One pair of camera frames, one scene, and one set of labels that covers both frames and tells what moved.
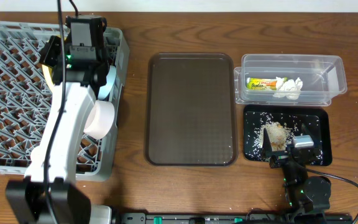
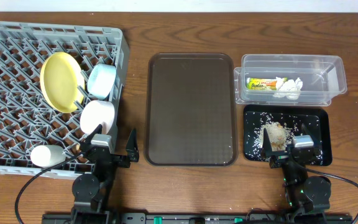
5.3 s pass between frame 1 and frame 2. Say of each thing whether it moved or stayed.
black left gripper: moved
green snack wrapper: stayed
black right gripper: stayed
